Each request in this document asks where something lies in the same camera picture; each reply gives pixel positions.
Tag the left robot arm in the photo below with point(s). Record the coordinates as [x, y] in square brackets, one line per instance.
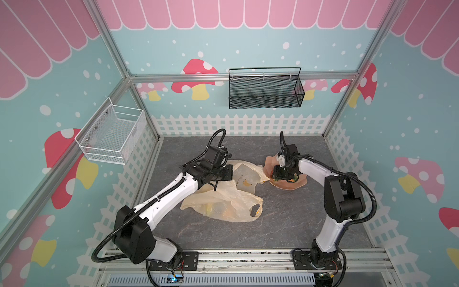
[135, 225]

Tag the aluminium mounting rail frame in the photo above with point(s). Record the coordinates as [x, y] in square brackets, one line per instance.
[359, 267]

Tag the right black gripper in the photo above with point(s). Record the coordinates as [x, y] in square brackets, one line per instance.
[277, 175]

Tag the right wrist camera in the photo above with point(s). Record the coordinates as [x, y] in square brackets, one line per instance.
[288, 156]

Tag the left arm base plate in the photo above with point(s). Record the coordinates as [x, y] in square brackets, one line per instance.
[183, 261]

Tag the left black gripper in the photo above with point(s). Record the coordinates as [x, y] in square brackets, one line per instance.
[229, 173]

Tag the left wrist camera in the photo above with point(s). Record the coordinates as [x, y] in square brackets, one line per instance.
[217, 156]

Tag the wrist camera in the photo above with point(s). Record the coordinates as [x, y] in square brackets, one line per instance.
[288, 156]
[217, 156]

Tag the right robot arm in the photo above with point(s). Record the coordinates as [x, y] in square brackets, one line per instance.
[343, 203]

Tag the pink flower-shaped fruit plate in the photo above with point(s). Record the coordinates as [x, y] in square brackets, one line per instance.
[270, 161]

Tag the black mesh wall basket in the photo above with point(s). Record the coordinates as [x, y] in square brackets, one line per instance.
[262, 88]

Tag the translucent cream plastic bag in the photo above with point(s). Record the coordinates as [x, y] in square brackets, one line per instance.
[234, 200]

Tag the white wire wall basket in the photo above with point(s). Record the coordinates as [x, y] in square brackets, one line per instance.
[112, 133]

